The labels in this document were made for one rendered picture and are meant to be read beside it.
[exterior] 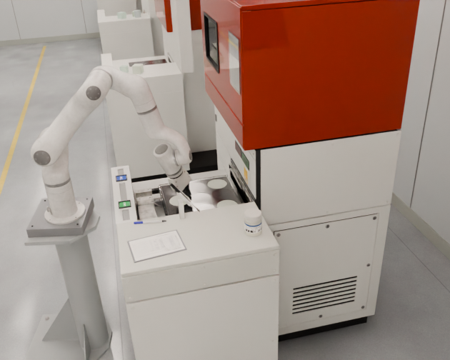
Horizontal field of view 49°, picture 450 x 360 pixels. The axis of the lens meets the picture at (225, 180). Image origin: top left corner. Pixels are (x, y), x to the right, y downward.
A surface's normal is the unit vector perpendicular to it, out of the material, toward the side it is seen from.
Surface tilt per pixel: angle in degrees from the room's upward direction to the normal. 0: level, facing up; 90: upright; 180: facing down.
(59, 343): 0
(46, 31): 90
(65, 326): 90
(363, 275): 90
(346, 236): 90
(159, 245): 0
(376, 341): 0
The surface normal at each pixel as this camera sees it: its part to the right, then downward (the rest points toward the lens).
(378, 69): 0.24, 0.47
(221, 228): -0.04, -0.87
